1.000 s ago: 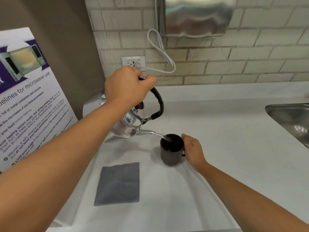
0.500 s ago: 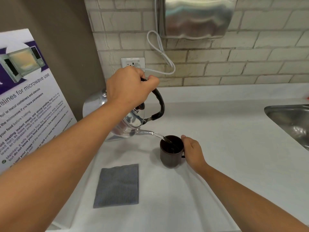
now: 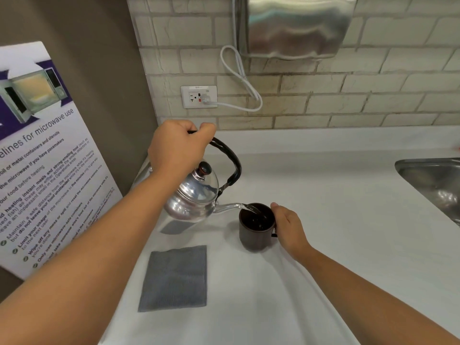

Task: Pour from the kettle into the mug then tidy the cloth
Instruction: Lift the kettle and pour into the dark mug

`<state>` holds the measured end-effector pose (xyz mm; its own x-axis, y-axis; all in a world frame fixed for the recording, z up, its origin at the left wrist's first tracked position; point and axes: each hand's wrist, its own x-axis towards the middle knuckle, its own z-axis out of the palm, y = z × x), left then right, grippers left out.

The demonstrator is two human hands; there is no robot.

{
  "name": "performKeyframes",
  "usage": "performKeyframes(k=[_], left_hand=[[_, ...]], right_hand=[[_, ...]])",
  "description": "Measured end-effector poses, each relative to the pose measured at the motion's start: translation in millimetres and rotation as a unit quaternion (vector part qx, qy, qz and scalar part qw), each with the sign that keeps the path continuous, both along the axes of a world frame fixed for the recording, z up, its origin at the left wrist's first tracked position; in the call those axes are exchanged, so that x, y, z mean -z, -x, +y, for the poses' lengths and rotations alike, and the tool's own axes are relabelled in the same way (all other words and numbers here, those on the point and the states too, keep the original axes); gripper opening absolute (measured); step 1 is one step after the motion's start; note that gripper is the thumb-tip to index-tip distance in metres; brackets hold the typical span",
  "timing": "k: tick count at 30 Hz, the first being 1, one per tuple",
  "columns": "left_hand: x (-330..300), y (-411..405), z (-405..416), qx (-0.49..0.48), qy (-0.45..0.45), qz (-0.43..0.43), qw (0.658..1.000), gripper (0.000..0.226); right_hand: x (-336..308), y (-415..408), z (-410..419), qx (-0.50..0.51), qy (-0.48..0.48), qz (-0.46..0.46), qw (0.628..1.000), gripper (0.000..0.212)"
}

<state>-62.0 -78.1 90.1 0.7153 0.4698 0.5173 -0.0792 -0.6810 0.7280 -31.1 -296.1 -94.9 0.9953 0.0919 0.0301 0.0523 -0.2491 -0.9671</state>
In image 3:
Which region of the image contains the person's left hand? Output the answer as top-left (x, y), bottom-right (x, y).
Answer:
top-left (148, 120), bottom-right (218, 182)

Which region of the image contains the person's right hand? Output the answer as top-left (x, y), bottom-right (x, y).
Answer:
top-left (270, 202), bottom-right (312, 262)

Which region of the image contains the dark brown mug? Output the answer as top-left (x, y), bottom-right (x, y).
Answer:
top-left (239, 203), bottom-right (278, 253)

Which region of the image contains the silver kettle with black handle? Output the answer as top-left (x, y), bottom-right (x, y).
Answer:
top-left (164, 131), bottom-right (254, 223)

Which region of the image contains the person's left forearm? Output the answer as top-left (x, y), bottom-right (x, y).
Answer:
top-left (0, 168), bottom-right (187, 345)

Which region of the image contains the person's right forearm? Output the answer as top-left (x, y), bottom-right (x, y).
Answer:
top-left (295, 245), bottom-right (460, 345)

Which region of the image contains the grey folded cloth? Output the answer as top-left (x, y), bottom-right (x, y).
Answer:
top-left (138, 245), bottom-right (208, 313)

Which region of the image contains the stainless steel hand dryer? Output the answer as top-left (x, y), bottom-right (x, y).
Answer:
top-left (237, 0), bottom-right (358, 60)

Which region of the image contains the stainless steel sink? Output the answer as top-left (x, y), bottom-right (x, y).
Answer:
top-left (395, 157), bottom-right (460, 227)

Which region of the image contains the microwave guidelines poster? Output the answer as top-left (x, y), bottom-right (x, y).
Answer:
top-left (0, 41), bottom-right (123, 281)

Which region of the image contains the white wall outlet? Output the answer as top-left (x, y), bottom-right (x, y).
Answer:
top-left (180, 85), bottom-right (218, 109)

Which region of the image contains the white power cable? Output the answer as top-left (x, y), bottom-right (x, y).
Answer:
top-left (202, 0), bottom-right (263, 112)

